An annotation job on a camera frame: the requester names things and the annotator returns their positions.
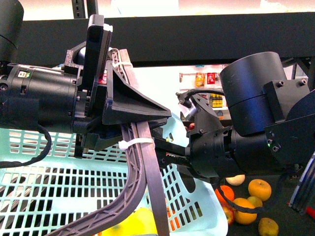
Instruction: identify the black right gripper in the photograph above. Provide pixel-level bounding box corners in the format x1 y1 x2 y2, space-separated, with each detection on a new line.
155 94 236 178

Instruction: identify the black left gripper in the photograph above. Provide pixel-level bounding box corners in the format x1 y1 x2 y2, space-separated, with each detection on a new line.
64 14 171 157

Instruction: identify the grey basket handle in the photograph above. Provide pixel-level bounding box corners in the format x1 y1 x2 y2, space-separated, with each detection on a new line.
46 48 171 236

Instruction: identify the yellow lemon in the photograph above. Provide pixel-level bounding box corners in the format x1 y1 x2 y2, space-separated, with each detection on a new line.
97 207 158 236

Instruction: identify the light blue shopping basket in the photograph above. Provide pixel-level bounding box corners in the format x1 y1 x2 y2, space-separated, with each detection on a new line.
0 112 229 236

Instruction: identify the white pear back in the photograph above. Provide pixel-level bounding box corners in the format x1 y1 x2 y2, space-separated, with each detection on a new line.
225 175 246 186

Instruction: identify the small orange tangerine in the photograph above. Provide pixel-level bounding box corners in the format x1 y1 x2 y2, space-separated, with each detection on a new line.
215 185 235 204

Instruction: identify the yellow orange apple-shaped fruit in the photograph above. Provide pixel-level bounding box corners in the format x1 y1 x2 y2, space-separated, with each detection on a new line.
248 179 272 202

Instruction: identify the red apple centre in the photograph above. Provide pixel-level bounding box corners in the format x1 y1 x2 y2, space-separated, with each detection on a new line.
221 204 235 226

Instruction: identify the orange beside apple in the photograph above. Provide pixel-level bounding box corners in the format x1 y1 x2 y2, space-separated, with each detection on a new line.
233 198 257 225

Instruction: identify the brown kiwi lower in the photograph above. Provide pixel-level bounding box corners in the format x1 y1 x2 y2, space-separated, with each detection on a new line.
258 217 279 236

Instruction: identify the red chili pepper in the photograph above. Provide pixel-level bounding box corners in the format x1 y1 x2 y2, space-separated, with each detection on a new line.
306 206 315 220

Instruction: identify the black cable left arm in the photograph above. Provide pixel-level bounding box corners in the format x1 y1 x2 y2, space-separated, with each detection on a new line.
0 124 52 169

